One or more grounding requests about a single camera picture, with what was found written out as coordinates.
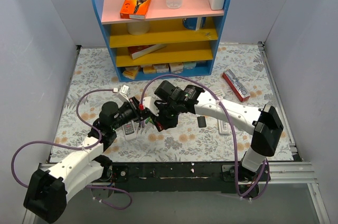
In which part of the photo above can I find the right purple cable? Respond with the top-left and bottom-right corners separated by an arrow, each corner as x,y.
141,74 -> 270,200

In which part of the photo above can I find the yellow soap box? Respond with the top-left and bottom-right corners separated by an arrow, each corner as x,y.
123,69 -> 139,80

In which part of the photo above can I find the small white remote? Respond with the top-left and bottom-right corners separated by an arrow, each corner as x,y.
218,119 -> 230,135

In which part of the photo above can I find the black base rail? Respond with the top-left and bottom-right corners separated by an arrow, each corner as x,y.
100,161 -> 267,195

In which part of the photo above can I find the grey white remote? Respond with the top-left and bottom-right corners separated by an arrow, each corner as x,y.
122,121 -> 137,141

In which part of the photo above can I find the blue wooden shelf unit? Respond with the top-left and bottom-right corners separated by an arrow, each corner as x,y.
91,0 -> 231,82

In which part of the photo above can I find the floral table mat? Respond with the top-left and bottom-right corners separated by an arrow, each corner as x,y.
49,44 -> 278,163

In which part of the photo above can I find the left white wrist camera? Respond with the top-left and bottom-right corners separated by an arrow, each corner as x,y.
112,85 -> 129,102

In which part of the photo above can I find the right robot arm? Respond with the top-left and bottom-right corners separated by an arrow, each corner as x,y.
145,80 -> 284,181

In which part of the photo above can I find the blue white tin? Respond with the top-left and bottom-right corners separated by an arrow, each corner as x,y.
182,17 -> 206,31

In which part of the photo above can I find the red toothpaste box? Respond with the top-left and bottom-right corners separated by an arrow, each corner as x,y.
222,69 -> 250,102

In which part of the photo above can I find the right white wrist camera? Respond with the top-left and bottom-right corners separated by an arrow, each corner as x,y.
142,96 -> 159,116

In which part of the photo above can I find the white air conditioner remote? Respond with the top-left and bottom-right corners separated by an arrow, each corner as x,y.
214,89 -> 225,99

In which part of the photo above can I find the white orange small box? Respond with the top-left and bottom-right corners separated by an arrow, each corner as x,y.
153,63 -> 170,73

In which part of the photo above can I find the pile of coloured batteries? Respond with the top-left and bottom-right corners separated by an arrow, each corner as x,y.
138,117 -> 154,129

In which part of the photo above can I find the pale green small box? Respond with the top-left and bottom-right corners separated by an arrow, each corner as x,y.
183,61 -> 196,70

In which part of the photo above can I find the orange razor box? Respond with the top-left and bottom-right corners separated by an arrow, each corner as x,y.
120,0 -> 152,20

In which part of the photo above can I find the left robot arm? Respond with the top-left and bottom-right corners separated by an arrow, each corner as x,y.
23,97 -> 158,223

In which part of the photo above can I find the black remote battery cover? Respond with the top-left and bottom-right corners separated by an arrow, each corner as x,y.
197,116 -> 207,128

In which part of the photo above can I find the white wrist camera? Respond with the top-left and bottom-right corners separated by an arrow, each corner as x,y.
142,96 -> 159,116
112,85 -> 129,102

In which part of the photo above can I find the red white book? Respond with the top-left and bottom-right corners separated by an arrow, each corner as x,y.
127,44 -> 167,60

